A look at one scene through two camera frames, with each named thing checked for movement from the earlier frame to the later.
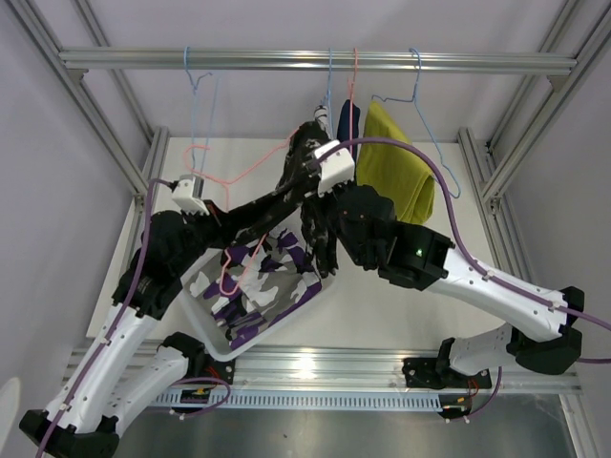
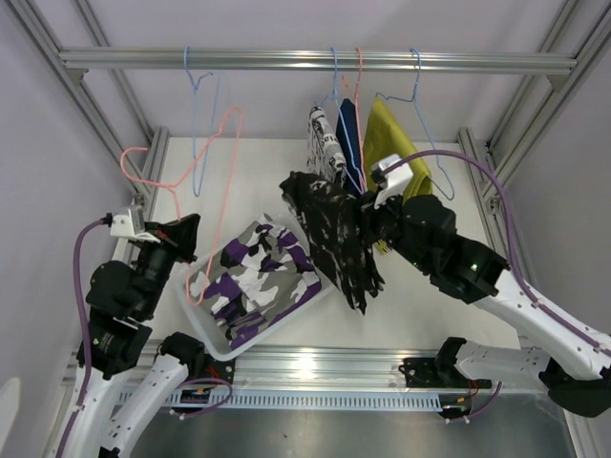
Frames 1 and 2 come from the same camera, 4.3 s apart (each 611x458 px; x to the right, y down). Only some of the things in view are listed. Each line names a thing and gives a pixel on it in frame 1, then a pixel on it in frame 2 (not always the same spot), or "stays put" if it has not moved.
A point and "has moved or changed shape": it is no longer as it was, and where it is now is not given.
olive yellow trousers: [400, 170] stays put
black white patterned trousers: [297, 194] has moved or changed shape
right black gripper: [339, 189] to [394, 201]
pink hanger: [227, 209] to [189, 175]
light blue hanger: [328, 93] to [347, 128]
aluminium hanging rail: [304, 57] stays put
